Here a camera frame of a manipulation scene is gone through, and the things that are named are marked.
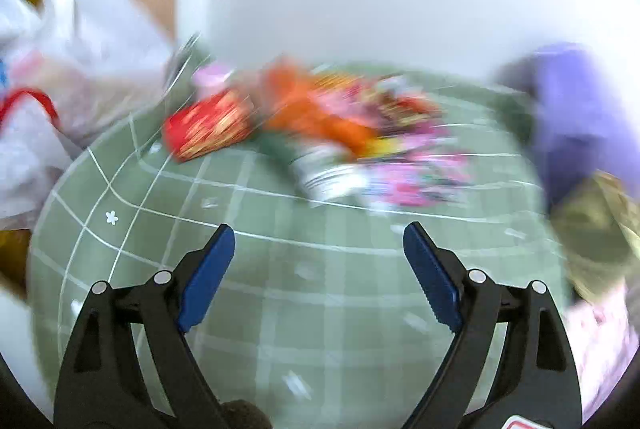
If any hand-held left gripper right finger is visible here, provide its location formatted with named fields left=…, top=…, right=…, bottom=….
left=402, top=222, right=583, bottom=429

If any dark red snack packet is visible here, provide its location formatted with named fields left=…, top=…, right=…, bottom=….
left=369, top=78, right=442, bottom=126

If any white and green packet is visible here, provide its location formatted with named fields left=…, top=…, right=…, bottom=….
left=290, top=143, right=372, bottom=206

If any pink printed snack packet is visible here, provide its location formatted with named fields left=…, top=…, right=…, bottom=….
left=360, top=144, right=472, bottom=210

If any orange snack bag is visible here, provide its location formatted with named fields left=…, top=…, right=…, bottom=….
left=259, top=63, right=377, bottom=156

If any white bag with red handle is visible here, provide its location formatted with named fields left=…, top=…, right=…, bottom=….
left=0, top=88, right=85, bottom=230

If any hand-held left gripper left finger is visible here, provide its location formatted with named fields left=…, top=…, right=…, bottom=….
left=52, top=224, right=237, bottom=429

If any purple bag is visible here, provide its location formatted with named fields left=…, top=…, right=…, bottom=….
left=530, top=43, right=640, bottom=210

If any olive green packet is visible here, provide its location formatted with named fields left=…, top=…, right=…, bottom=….
left=550, top=171, right=640, bottom=305

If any white plastic bag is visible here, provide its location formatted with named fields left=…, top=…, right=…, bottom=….
left=0, top=0, right=177, bottom=140

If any pink cloth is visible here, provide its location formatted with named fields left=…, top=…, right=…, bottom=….
left=565, top=279, right=640, bottom=420

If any green checked bedsheet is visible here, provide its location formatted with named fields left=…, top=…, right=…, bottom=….
left=27, top=54, right=576, bottom=429

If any pink cup with lid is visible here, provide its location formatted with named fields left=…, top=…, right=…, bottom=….
left=192, top=63, right=236, bottom=102

